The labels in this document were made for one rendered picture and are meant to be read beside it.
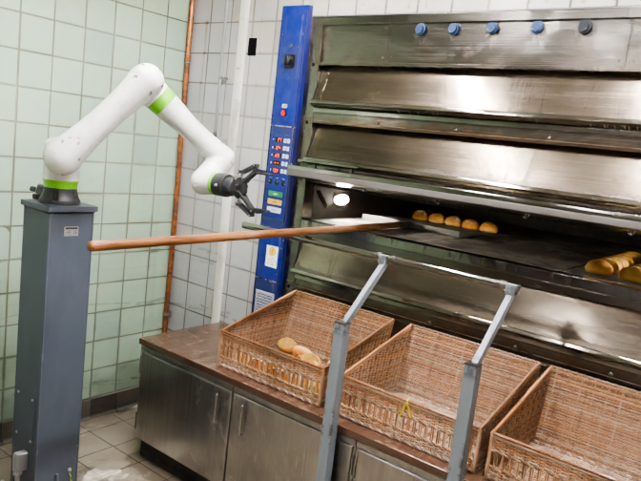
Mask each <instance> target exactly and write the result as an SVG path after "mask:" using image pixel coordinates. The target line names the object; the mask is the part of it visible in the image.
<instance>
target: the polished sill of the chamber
mask: <svg viewBox="0 0 641 481"><path fill-rule="evenodd" d="M335 225H336V224H331V223H326V222H321V221H317V220H301V225H300V228H304V227H320V226H335ZM329 234H330V235H335V236H339V237H344V238H348V239H352V240H357V241H365V242H369V243H374V244H377V245H382V246H387V247H391V248H396V249H400V250H404V251H408V252H413V253H417V254H422V255H427V256H430V257H435V258H439V259H444V260H448V261H455V262H460V263H465V264H469V265H474V266H478V267H483V268H486V269H491V270H496V271H500V272H505V273H508V274H513V275H517V276H522V277H526V278H531V279H535V280H539V281H544V282H552V283H556V284H561V285H565V286H569V287H574V288H578V289H583V290H587V291H591V292H595V293H600V294H605V295H609V296H613V297H617V298H622V299H626V300H631V301H635V302H640V303H641V288H640V287H635V286H630V285H625V284H622V283H617V282H608V281H603V280H598V279H595V278H590V277H585V276H580V275H575V274H570V273H567V272H562V271H557V270H552V269H547V268H543V267H539V266H534V265H529V264H524V263H519V262H515V261H507V260H502V259H497V258H492V257H488V256H484V255H479V254H474V253H469V252H465V251H460V250H456V249H451V248H446V247H441V246H437V245H432V244H428V243H423V242H418V241H413V240H405V239H401V238H396V237H391V236H387V235H382V234H377V233H373V232H368V231H354V232H341V233H329Z"/></svg>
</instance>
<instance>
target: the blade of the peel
mask: <svg viewBox="0 0 641 481"><path fill-rule="evenodd" d="M362 219H363V220H372V221H377V222H397V221H399V220H408V221H411V227H410V228H412V229H417V230H423V231H427V232H432V233H437V234H443V235H448V236H452V237H457V238H460V237H468V236H477V235H484V234H488V233H483V232H478V231H472V230H467V229H462V228H457V227H451V226H446V225H440V224H436V223H430V222H425V221H419V220H410V219H405V218H399V217H388V216H378V215H368V214H362Z"/></svg>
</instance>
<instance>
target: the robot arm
mask: <svg viewBox="0 0 641 481"><path fill-rule="evenodd" d="M143 105H145V106H146V107H147V108H148V109H149V110H150V111H152V112H153V113H154V114H155V115H156V116H157V117H158V118H160V119H161V120H163V121H164V122H165V123H166V124H168V125H169V126H170V127H172V128H173V129H174V130H175V131H176V132H178V133H179V134H180V135H181V136H182V137H184V138H185V139H186V140H187V141H188V142H189V143H190V144H191V145H192V146H193V147H194V148H195V149H196V150H197V151H198V152H199V153H200V154H201V155H202V156H203V157H204V158H205V161H204V162H203V163H202V164H201V165H200V166H199V167H198V168H197V169H196V170H195V172H194V173H193V174H192V176H191V186H192V188H193V190H194V191H195V192H196V193H198V194H200V195H203V196H205V195H215V196H220V197H225V198H229V197H235V198H237V201H236V202H235V203H234V205H235V206H238V207H239V208H240V209H241V210H242V211H243V212H244V213H245V214H246V215H247V216H248V217H254V216H255V213H256V214H261V212H264V213H270V210H265V209H260V208H255V207H254V205H253V204H252V202H251V201H250V200H249V199H248V198H249V197H248V196H247V193H248V190H247V189H248V183H249V182H250V180H251V179H252V178H254V177H255V176H256V175H264V176H269V177H273V176H274V175H273V174H267V173H266V171H265V170H261V169H259V164H253V165H251V166H249V167H247V168H245V169H243V170H238V178H234V177H233V176H232V175H229V174H227V173H228V172H229V171H230V170H231V169H232V167H233V166H234V164H235V161H236V157H235V154H234V152H233V151H232V150H231V149H230V148H229V147H228V146H226V145H225V144H224V143H222V142H221V141H220V140H219V139H217V138H216V137H215V136H214V135H213V134H212V133H211V132H210V131H209V130H208V129H207V128H205V127H204V126H203V125H202V124H201V123H200V122H199V121H198V119H197V118H196V117H195V116H194V115H193V114H192V113H191V112H190V111H189V110H188V108H187V107H186V106H185V105H184V104H183V103H182V101H181V100H180V99H179V98H178V96H177V95H176V94H175V93H174V92H173V91H172V90H171V89H170V88H169V87H168V86H167V85H166V84H165V82H164V76H163V74H162V72H161V70H160V69H159V68H158V67H156V66H155V65H153V64H149V63H142V64H139V65H137V66H135V67H134V68H133V69H131V70H130V71H129V73H128V74H127V76H126V77H125V78H124V80H123V81H122V82H121V83H120V84H119V85H118V86H117V87H116V88H115V89H114V90H113V91H112V92H111V93H110V94H109V95H108V96H107V97H106V98H105V99H104V100H103V101H102V102H101V103H100V104H99V105H98V106H97V107H96V108H94V109H93V110H92V111H91V112H90V113H89V114H87V115H86V116H85V117H84V118H82V119H81V120H80V121H79V122H77V123H76V124H75V125H73V126H72V127H71V128H70V129H69V130H68V131H66V132H65V133H63V134H62V135H60V136H57V137H50V138H48V139H47V140H46V141H45V147H44V151H43V161H44V164H43V182H44V183H39V184H37V187H35V186H31V187H30V190H31V191H32V192H35V194H32V198H33V199H39V202H42V203H46V204H53V205H80V202H81V200H80V199H79V196H78V193H77V187H78V183H79V176H80V165H81V164H82V163H83V162H84V161H85V159H86V158H87V157H88V156H89V155H90V154H91V152H92V151H93V150H94V149H95V148H96V147H97V146H98V145H99V144H100V143H101V142H102V141H103V140H104V139H105V138H106V137H107V136H108V135H109V134H110V133H111V132H112V131H113V130H114V129H115V128H116V127H117V126H118V125H119V124H121V123H122V122H123V121H124V120H125V119H126V118H128V117H129V116H130V115H131V114H133V113H134V112H135V111H136V110H138V109H139V108H140V107H142V106H143ZM251 171H252V172H251ZM249 172H251V173H250V174H249V175H248V176H247V177H245V178H243V177H242V176H244V175H245V174H247V173H249ZM241 199H242V200H243V202H244V203H245V205H246V206H247V207H246V206H245V205H244V204H243V203H242V201H240V200H241Z"/></svg>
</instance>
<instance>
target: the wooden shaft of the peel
mask: <svg viewBox="0 0 641 481"><path fill-rule="evenodd" d="M401 227H402V223H401V222H399V221H397V222H381V223H366V224H350V225H335V226H320V227H304V228H289V229H274V230H258V231H243V232H228V233H213V234H197V235H182V236H167V237H151V238H136V239H121V240H92V241H89V242H88V245H87V247H88V250H89V251H92V252H96V251H109V250H121V249H133V248H145V247H158V246H170V245H182V244H195V243H207V242H219V241H243V240H255V239H268V238H280V237H293V236H305V235H317V234H329V233H341V232H354V231H366V230H379V229H391V228H401Z"/></svg>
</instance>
